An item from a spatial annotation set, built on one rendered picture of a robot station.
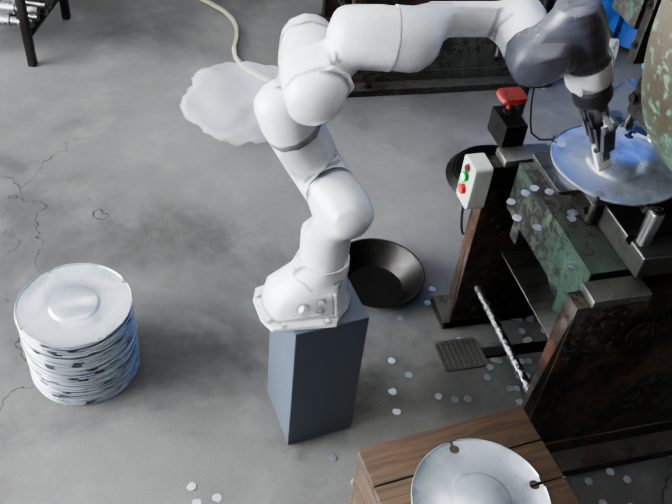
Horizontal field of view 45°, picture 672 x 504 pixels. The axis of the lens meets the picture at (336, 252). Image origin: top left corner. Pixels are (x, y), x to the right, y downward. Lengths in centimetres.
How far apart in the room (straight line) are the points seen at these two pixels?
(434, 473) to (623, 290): 56
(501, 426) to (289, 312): 54
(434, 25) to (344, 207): 40
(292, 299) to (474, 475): 54
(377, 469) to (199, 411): 66
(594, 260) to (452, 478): 57
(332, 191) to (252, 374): 86
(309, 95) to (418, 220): 154
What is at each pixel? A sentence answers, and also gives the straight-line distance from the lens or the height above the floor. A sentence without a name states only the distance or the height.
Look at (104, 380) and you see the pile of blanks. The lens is 223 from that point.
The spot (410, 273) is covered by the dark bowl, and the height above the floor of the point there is 3.
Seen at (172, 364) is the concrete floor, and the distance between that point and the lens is 235.
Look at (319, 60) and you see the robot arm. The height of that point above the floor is 115.
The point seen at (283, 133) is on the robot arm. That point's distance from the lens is 147.
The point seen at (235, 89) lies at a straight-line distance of 306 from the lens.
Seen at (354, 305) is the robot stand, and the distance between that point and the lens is 189.
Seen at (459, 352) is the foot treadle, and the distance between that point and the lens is 223.
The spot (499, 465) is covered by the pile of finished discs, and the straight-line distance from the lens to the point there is 182.
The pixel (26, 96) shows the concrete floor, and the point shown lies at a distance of 342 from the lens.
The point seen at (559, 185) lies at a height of 78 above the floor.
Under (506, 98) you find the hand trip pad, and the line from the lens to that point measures 209.
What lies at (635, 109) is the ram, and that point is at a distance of 188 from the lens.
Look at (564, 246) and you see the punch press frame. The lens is 192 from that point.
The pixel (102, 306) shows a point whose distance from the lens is 218.
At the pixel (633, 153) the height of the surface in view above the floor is 78.
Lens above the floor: 185
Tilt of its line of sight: 44 degrees down
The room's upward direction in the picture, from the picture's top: 7 degrees clockwise
